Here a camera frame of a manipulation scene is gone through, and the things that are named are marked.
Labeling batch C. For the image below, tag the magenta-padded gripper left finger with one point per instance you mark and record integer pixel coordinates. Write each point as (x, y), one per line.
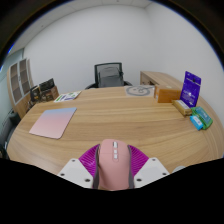
(75, 171)

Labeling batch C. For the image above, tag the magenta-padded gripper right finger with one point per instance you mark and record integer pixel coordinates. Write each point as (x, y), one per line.
(150, 170)

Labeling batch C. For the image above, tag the pink computer mouse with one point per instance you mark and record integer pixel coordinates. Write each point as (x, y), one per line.
(113, 170)

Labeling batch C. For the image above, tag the pink-blue gradient mouse pad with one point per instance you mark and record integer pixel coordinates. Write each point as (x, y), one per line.
(53, 122)

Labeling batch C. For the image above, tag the blue small box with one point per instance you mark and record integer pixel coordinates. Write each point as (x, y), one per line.
(196, 122)

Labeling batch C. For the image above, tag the tan small box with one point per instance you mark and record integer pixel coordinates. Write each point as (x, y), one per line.
(182, 107)

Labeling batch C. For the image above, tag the printed sticker sheet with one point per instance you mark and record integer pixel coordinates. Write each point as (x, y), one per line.
(67, 96)

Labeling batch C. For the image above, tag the green box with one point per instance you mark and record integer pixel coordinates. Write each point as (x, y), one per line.
(204, 116)

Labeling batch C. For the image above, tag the orange-brown box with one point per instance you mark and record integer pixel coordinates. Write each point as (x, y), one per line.
(167, 94)

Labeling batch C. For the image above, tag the black leather chair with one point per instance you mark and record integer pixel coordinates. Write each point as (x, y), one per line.
(6, 131)

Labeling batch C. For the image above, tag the large brown cardboard box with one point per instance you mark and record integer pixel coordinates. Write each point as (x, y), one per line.
(50, 95)

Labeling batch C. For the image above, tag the purple packet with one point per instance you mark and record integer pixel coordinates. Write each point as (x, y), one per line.
(190, 88)

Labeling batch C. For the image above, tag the black cardboard box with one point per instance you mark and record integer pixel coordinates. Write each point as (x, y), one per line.
(46, 84)

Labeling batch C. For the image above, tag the wooden side desk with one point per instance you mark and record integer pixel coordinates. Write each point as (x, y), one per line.
(160, 78)

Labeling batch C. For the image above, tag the grey backpack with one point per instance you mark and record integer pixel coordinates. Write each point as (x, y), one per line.
(111, 77)

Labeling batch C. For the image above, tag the wooden shelf unit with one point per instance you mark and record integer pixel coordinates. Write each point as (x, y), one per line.
(18, 86)

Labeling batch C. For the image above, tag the black mesh office chair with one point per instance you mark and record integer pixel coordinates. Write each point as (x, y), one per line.
(97, 71)

